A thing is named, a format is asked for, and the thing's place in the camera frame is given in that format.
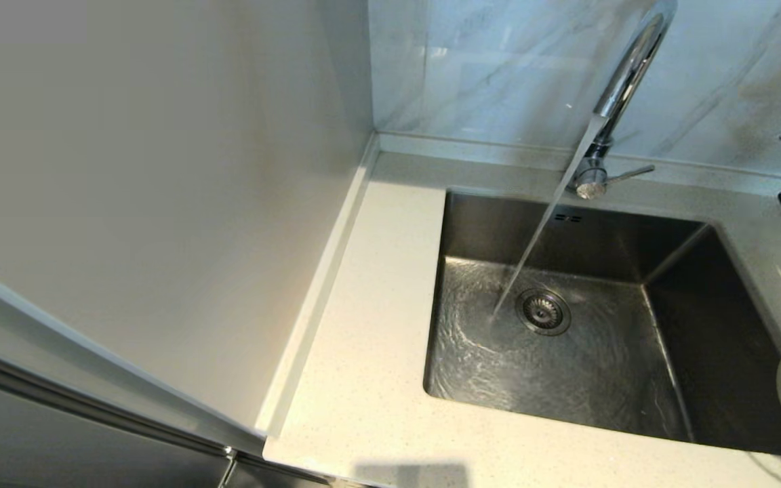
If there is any white tall side panel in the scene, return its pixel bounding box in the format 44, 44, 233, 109
0, 0, 379, 438

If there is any stainless steel sink basin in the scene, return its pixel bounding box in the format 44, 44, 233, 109
423, 190, 781, 456

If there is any chrome faucet lever handle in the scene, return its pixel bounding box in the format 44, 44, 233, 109
606, 165, 657, 184

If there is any chrome gooseneck kitchen faucet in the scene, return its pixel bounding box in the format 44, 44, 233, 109
565, 0, 677, 201

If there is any round metal drain strainer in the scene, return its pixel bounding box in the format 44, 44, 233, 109
516, 289, 572, 337

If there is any metal appliance handle bar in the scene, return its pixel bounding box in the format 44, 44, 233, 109
0, 338, 239, 488

